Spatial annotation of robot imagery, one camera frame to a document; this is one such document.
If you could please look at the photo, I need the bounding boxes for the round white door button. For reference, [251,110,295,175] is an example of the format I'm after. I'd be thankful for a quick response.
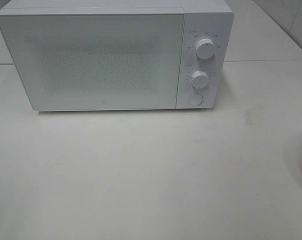
[188,93,204,106]

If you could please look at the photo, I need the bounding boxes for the white microwave door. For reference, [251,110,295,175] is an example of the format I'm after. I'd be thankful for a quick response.
[0,14,184,111]

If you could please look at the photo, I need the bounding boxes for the lower white timer knob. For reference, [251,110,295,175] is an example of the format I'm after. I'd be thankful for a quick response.
[191,70,209,89]

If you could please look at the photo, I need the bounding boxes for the upper white power knob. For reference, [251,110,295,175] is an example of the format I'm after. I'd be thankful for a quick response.
[194,36,216,60]

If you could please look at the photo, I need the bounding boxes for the white microwave oven body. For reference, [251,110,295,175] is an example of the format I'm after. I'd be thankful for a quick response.
[0,0,234,111]

